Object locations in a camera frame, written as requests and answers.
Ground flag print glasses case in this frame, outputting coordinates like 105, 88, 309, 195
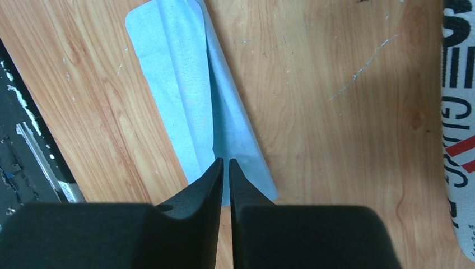
441, 0, 474, 261

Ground light blue cloth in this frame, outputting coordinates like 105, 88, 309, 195
125, 1, 278, 200

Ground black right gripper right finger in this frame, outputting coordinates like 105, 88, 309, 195
229, 159, 401, 268

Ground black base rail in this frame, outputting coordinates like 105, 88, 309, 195
1, 44, 86, 226

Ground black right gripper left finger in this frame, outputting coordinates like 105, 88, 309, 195
1, 158, 223, 268

